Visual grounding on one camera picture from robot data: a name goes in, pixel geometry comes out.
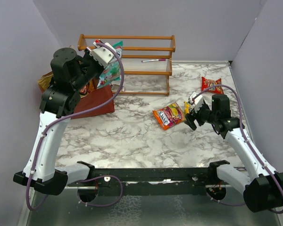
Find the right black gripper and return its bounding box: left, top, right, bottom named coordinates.
left=184, top=101, right=218, bottom=130

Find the yellow M&M's packet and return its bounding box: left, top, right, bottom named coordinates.
left=184, top=101, right=191, bottom=115

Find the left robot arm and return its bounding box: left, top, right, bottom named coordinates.
left=13, top=48, right=104, bottom=195

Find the teal Fox's mint candy bag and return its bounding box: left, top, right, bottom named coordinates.
left=97, top=40, right=123, bottom=89

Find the gold kettle chips bag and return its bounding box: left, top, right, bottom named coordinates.
left=37, top=72, right=54, bottom=93

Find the wooden shelf rack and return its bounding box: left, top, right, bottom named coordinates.
left=77, top=34, right=176, bottom=96

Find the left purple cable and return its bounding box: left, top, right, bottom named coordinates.
left=25, top=42, right=125, bottom=211

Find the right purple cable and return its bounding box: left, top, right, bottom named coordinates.
left=191, top=84, right=283, bottom=214

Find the small packet behind gripper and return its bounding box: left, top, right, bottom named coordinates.
left=110, top=84, right=125, bottom=92

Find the small red snack bag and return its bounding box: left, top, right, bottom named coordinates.
left=201, top=77, right=224, bottom=94

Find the purple cable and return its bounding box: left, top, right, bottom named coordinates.
left=191, top=84, right=283, bottom=214
left=25, top=42, right=125, bottom=211

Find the Fox's fruits candy bag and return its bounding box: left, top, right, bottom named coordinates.
left=152, top=102, right=186, bottom=130

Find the orange honey dijon chips bag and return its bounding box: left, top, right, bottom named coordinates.
left=86, top=80, right=95, bottom=93

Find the purple marker pen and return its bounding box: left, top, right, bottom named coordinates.
left=141, top=58, right=166, bottom=63

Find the orange Fox's candy bag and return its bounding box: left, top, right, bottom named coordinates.
left=79, top=85, right=89, bottom=96

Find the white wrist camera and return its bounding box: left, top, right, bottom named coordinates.
left=188, top=92, right=204, bottom=113
left=89, top=39, right=117, bottom=68

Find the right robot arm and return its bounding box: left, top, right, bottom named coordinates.
left=185, top=92, right=283, bottom=212

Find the red paper bag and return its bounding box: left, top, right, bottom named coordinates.
left=37, top=44, right=115, bottom=120

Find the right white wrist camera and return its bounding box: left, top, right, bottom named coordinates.
left=188, top=92, right=204, bottom=113

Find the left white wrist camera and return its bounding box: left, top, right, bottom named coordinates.
left=89, top=39, right=117, bottom=68

